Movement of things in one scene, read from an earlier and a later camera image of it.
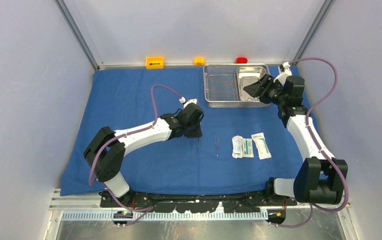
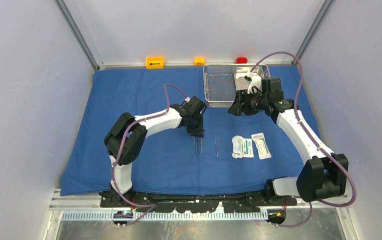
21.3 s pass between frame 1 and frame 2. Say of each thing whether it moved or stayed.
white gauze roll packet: stayed
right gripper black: moved
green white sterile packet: stayed
